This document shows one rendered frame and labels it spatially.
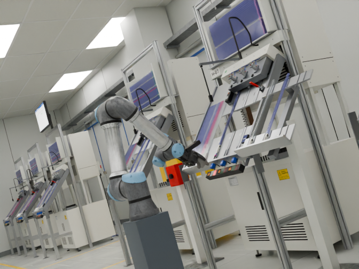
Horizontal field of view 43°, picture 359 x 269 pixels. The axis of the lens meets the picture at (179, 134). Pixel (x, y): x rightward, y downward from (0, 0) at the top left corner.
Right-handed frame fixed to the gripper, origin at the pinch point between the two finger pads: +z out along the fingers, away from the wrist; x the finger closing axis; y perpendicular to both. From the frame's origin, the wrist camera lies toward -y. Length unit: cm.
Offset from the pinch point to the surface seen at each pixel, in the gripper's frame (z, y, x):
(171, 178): 14, -7, -74
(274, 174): 38.7, -10.3, 14.8
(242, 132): 4.2, -19.3, 20.2
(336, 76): 50, -88, 32
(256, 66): -3, -62, 23
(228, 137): 4.2, -19.2, 6.8
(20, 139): -48, -191, -849
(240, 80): -3, -58, 9
